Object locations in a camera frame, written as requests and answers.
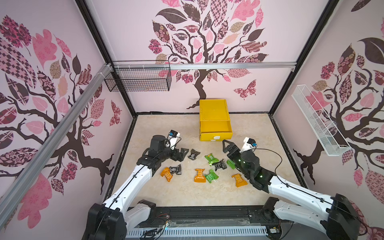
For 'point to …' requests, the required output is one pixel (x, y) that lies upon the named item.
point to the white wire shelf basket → (319, 125)
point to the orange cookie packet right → (239, 180)
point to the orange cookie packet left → (166, 172)
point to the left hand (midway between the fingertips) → (180, 150)
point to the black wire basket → (139, 79)
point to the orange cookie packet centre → (199, 178)
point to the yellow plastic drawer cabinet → (214, 123)
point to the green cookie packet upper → (211, 159)
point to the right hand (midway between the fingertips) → (224, 146)
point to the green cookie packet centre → (211, 176)
